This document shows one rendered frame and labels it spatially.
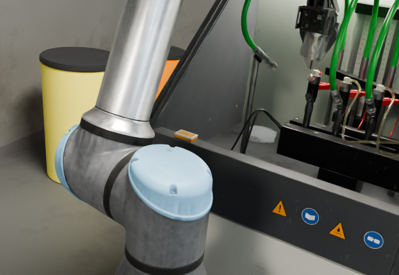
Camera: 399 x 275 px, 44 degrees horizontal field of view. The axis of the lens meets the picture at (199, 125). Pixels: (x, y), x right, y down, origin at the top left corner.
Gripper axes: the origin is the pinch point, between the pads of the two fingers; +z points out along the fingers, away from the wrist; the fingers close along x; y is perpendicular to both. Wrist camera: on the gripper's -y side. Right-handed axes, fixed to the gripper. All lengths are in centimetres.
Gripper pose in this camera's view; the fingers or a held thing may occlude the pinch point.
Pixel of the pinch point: (312, 63)
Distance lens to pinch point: 125.5
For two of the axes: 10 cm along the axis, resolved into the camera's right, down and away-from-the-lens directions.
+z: -1.0, 9.3, 3.6
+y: -5.2, 2.6, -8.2
